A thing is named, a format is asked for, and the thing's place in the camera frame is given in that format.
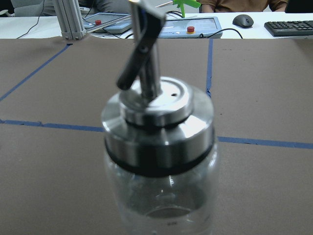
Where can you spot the black computer mouse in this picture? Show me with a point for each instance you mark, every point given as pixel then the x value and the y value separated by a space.
pixel 243 21

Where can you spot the aluminium frame post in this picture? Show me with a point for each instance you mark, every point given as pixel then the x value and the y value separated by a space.
pixel 70 19

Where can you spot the black keyboard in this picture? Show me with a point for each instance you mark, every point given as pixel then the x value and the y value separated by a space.
pixel 289 28

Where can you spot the teach pendant right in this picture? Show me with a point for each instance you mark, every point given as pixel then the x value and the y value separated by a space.
pixel 208 27

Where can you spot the teach pendant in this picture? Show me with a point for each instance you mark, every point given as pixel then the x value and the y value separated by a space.
pixel 108 22
pixel 208 27

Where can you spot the glass sauce bottle steel spout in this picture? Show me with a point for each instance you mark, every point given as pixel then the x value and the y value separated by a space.
pixel 162 154

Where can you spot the teach pendant left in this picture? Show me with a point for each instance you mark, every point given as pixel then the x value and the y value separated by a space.
pixel 108 22

